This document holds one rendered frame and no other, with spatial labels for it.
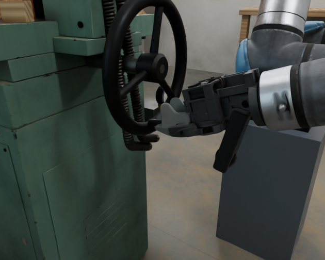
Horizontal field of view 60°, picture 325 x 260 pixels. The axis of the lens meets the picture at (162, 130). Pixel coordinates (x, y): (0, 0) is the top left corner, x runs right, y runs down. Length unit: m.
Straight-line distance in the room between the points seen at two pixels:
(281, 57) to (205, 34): 3.72
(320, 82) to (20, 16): 0.50
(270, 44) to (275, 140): 0.52
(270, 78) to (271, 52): 0.12
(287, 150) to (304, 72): 0.62
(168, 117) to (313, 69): 0.24
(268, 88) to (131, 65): 0.31
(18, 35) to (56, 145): 0.24
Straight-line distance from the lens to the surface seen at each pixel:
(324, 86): 0.40
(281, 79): 0.42
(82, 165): 0.76
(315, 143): 0.98
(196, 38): 4.30
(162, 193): 1.55
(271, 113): 0.41
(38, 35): 0.62
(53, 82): 0.65
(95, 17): 0.59
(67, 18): 0.63
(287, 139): 1.00
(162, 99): 0.89
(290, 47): 0.54
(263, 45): 0.54
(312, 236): 1.48
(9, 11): 0.62
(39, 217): 0.73
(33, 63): 0.62
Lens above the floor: 0.94
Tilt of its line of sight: 24 degrees down
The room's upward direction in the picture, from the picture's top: straight up
